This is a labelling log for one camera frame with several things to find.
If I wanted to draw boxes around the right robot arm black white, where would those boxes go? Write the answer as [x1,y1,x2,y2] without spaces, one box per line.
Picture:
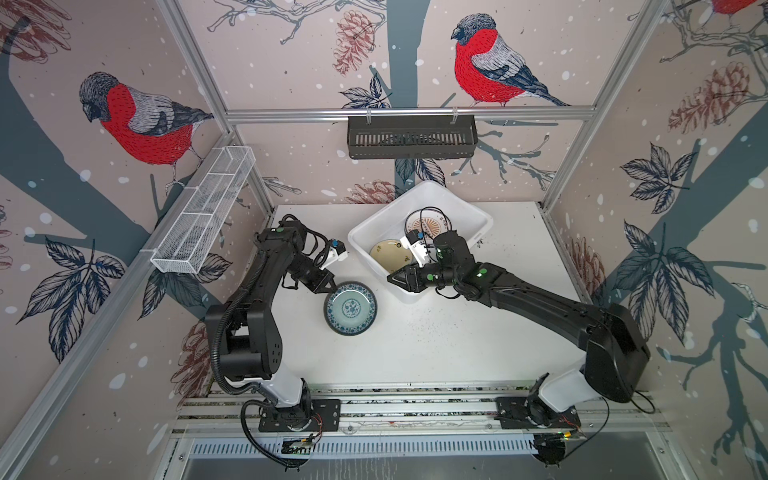
[387,230,650,428]

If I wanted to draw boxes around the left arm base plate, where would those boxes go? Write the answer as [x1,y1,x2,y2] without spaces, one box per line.
[258,399,341,433]

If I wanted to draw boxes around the white wire mesh basket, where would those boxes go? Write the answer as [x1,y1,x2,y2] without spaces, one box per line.
[151,146,255,274]

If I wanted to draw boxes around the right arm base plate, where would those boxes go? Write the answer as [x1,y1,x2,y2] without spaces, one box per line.
[495,396,581,430]

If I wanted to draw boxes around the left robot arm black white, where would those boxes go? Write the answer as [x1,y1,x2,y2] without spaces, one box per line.
[202,215,347,431]

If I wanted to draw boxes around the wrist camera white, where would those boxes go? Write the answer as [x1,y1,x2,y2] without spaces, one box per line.
[400,230,430,267]
[322,239,348,269]

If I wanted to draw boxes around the orange sunburst plate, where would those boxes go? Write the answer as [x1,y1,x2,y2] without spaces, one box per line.
[404,209,452,239]

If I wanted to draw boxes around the white plastic bin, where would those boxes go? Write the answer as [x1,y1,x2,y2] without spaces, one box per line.
[348,181,493,304]

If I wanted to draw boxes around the black hanging wall basket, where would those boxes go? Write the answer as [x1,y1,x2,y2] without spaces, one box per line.
[347,115,478,160]

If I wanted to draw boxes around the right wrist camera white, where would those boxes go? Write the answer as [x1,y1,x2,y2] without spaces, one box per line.
[400,230,430,267]

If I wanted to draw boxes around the yellow plate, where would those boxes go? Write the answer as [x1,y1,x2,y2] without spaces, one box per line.
[369,239,414,274]

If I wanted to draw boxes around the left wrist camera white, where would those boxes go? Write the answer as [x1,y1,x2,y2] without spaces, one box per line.
[322,239,348,269]

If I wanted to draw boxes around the teal patterned plate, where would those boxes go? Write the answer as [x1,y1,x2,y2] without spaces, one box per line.
[323,281,378,336]

